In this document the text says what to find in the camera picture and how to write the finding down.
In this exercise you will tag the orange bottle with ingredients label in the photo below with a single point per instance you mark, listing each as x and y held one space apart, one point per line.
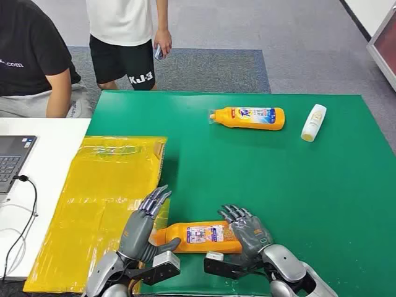
179 240

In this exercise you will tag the green table mat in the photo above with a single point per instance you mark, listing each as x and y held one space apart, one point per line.
278 184

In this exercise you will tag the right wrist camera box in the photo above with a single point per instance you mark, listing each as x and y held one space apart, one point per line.
219 266

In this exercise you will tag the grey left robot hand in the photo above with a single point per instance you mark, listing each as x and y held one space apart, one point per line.
136 235

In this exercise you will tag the white framed cabinet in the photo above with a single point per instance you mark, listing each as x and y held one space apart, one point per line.
385 45

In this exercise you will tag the white cream bottle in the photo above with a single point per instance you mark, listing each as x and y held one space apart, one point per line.
314 122

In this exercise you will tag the orange bottle with blue label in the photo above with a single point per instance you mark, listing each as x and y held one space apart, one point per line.
250 119

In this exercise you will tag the grey laptop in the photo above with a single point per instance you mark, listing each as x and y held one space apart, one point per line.
10 158

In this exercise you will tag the phone in person's hand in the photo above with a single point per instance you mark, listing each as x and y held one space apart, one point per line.
158 53

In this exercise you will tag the standing person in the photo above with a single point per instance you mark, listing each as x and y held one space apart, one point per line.
121 37

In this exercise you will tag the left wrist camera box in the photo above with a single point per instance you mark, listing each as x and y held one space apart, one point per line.
162 266

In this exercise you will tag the yellow plastic sheet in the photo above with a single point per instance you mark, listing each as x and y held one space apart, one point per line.
99 196

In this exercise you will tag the dark grey floor rug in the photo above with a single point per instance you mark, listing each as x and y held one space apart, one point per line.
210 71

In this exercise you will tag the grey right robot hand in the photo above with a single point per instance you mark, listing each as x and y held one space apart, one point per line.
250 233

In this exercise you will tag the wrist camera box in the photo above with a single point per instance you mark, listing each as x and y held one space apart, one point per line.
219 266
162 266

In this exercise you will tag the seated person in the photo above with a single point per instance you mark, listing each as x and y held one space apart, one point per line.
28 49

